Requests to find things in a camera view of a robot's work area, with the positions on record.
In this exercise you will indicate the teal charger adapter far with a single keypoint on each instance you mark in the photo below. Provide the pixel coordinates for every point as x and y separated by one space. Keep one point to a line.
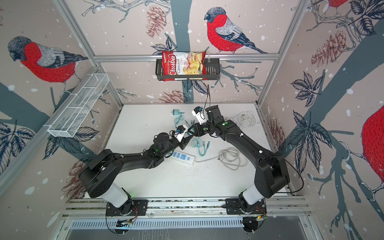
176 112

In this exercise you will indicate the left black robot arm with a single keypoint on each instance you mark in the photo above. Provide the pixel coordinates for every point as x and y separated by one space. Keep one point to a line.
98 176

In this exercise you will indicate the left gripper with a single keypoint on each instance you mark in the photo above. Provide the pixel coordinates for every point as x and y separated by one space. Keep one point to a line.
184 142

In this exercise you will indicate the white wire wall basket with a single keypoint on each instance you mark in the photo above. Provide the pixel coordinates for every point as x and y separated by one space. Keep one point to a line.
71 118

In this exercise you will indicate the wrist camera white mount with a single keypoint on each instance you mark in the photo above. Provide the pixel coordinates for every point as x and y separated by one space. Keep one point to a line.
198 113
180 132

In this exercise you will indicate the red cassava chips bag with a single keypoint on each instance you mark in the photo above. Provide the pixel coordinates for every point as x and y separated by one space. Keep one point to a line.
176 64

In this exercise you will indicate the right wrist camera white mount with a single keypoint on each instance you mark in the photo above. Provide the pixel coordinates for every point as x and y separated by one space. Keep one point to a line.
198 113

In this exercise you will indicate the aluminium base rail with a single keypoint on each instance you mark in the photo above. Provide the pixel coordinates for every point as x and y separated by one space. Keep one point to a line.
178 213

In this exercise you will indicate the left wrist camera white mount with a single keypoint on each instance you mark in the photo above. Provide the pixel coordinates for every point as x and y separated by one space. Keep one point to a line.
180 132

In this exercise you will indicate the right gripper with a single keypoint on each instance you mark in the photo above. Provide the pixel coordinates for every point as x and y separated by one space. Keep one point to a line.
197 129

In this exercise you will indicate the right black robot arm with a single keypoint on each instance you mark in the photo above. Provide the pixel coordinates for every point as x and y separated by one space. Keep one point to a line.
271 168

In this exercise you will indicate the black wall basket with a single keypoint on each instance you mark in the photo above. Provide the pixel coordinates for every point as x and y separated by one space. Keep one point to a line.
212 68

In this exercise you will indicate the white blue power strip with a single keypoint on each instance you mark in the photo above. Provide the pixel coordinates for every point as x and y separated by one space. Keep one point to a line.
183 158

